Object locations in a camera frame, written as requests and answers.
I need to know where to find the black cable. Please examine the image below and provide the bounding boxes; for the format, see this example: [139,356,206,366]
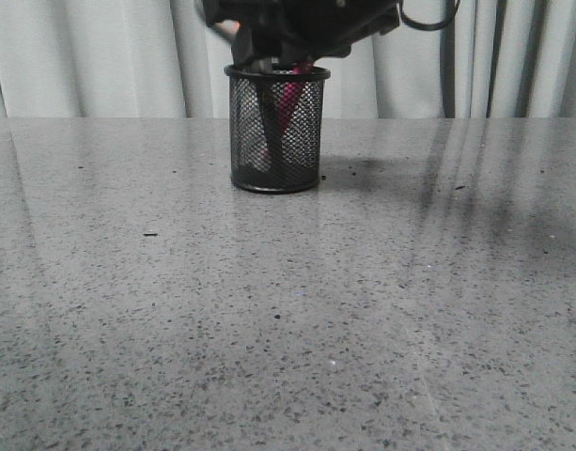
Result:
[398,0,461,33]

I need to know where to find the grey curtain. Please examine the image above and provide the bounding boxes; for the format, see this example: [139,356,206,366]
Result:
[0,1,576,118]

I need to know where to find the black mesh pen cup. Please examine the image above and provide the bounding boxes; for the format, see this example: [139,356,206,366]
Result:
[225,65,331,194]

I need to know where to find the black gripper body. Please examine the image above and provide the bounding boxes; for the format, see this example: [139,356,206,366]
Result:
[196,0,400,66]

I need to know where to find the grey orange handled scissors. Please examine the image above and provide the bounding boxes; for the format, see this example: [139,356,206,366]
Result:
[211,21,281,169]

